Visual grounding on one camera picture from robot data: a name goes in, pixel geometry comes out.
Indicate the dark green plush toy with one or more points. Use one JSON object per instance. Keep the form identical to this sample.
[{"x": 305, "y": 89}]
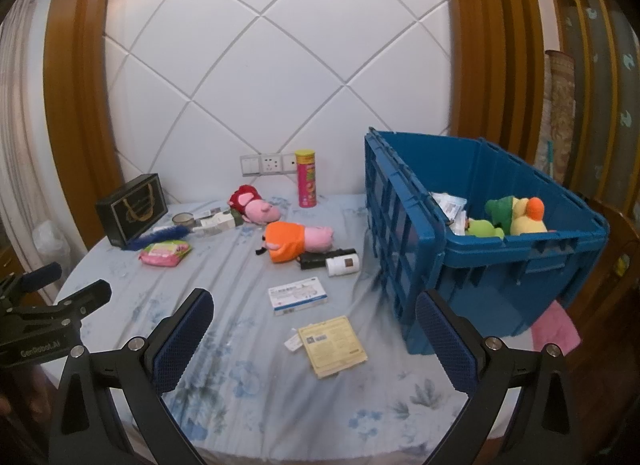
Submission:
[{"x": 500, "y": 210}]

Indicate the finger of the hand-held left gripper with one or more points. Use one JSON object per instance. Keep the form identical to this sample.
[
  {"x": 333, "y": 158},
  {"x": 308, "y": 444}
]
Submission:
[
  {"x": 42, "y": 276},
  {"x": 92, "y": 295}
]

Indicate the pink wet wipes packet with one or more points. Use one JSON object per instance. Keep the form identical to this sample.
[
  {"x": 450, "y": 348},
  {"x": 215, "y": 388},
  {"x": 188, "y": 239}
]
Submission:
[{"x": 165, "y": 252}]

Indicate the yellow orange plush toy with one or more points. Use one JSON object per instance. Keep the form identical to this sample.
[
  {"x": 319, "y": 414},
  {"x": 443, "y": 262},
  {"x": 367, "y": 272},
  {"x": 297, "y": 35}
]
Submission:
[{"x": 530, "y": 217}]

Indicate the blue plastic crate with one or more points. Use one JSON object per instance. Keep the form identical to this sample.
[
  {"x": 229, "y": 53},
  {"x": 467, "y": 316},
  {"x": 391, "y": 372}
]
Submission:
[{"x": 500, "y": 295}]

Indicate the white printed packet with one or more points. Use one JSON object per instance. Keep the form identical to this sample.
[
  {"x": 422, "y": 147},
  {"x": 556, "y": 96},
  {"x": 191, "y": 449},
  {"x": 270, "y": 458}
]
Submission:
[{"x": 450, "y": 205}]

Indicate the small black device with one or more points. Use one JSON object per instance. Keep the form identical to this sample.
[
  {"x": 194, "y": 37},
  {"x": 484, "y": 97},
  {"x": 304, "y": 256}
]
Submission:
[{"x": 312, "y": 259}]

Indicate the white bottle brown label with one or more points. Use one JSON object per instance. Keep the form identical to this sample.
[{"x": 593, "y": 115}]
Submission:
[{"x": 340, "y": 266}]

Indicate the black gift box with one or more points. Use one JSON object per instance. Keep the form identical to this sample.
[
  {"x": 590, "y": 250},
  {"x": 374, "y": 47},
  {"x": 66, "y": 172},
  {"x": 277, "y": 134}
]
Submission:
[{"x": 132, "y": 210}]

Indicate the pink pig plush orange dress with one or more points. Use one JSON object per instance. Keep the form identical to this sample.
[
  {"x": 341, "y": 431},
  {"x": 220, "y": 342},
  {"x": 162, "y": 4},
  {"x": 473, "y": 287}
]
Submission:
[{"x": 285, "y": 240}]

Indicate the blue feather duster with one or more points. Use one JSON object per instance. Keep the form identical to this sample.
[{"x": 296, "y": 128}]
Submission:
[{"x": 160, "y": 235}]

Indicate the small white tag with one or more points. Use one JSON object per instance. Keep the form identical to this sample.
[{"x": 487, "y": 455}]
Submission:
[{"x": 292, "y": 343}]

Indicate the pink pig plush red dress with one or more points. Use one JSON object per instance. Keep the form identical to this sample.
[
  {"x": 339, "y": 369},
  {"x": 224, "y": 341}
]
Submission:
[{"x": 260, "y": 211}]

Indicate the white plastic bag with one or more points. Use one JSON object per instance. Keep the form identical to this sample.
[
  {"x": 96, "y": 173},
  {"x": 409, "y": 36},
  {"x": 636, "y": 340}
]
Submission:
[{"x": 50, "y": 242}]

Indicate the white wall socket panel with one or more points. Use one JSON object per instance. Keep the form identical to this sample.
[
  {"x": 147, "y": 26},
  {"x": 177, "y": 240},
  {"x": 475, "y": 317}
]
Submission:
[{"x": 269, "y": 163}]

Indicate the brown wooden chair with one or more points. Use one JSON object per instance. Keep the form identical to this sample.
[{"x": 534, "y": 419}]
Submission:
[{"x": 622, "y": 245}]

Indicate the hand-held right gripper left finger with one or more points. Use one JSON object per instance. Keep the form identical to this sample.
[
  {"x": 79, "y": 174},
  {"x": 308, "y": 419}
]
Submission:
[{"x": 182, "y": 340}]

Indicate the pink yellow chips can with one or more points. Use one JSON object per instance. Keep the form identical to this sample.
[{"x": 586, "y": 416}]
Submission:
[{"x": 306, "y": 180}]

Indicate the white blue medicine box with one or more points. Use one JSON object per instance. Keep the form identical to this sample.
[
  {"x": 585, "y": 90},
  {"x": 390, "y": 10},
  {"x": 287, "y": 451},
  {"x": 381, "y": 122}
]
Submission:
[{"x": 297, "y": 296}]

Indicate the beige paper packet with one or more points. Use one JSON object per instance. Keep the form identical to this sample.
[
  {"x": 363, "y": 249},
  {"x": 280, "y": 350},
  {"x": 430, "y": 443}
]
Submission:
[{"x": 332, "y": 345}]

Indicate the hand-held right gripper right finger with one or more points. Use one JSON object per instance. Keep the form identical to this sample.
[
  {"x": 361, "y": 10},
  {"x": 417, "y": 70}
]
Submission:
[{"x": 450, "y": 345}]

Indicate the light green plush toy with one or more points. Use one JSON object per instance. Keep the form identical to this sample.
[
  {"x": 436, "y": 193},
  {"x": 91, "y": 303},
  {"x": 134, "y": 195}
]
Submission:
[{"x": 482, "y": 228}]

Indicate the white curtain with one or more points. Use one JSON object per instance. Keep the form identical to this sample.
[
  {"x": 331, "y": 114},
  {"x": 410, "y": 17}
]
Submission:
[{"x": 20, "y": 145}]

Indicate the brown wooden frame post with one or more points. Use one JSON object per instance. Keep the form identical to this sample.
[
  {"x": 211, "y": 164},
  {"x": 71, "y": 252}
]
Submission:
[
  {"x": 80, "y": 95},
  {"x": 495, "y": 45}
]

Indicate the wooden framed patterned door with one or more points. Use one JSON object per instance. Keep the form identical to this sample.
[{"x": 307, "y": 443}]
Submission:
[{"x": 600, "y": 70}]

